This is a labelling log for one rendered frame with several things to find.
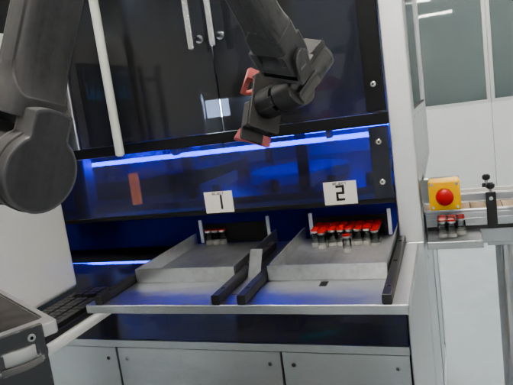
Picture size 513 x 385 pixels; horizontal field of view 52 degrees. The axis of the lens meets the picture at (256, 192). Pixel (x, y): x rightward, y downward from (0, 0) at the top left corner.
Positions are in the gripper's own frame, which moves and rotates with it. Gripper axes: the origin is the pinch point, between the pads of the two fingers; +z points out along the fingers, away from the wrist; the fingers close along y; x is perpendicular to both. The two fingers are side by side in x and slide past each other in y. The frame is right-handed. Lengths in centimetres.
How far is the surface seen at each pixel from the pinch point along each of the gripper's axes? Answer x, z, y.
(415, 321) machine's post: 62, 8, 35
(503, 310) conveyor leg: 87, 0, 29
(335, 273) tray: 27.3, -0.4, 27.5
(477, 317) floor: 212, 97, 27
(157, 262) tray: 5, 44, 28
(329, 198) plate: 37.6, 16.8, 6.9
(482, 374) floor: 168, 62, 53
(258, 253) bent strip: 18.1, 16.5, 24.4
